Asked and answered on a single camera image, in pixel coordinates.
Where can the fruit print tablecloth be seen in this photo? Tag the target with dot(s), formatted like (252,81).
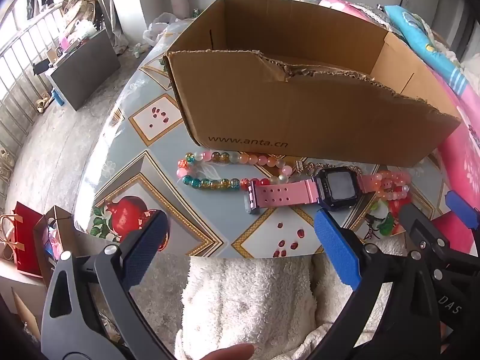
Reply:
(168,202)

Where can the cardboard piece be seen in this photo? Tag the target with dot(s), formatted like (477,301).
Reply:
(26,315)

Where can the blue striped quilt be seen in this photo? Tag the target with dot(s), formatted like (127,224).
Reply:
(420,33)

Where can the white fleece clothing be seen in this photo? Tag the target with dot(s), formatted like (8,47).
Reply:
(243,300)

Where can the person's left hand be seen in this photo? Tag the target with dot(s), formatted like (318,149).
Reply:
(228,352)

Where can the pink blanket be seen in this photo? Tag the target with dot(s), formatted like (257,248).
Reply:
(465,157)

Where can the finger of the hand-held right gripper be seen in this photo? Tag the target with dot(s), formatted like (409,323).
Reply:
(420,228)
(461,208)

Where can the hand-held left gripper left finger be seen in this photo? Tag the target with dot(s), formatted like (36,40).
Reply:
(146,247)

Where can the brown cardboard box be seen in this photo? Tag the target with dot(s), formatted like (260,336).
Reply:
(300,120)

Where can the grey cabinet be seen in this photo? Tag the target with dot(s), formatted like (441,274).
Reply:
(86,67)

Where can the white plastic bag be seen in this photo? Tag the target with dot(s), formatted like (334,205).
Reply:
(161,26)

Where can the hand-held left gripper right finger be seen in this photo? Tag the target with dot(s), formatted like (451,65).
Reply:
(337,249)

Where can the red gift bag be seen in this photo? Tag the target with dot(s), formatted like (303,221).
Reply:
(28,243)

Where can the metal railing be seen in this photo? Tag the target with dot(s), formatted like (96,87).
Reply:
(22,63)

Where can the brown paper bag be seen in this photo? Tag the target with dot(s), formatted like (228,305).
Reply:
(52,240)

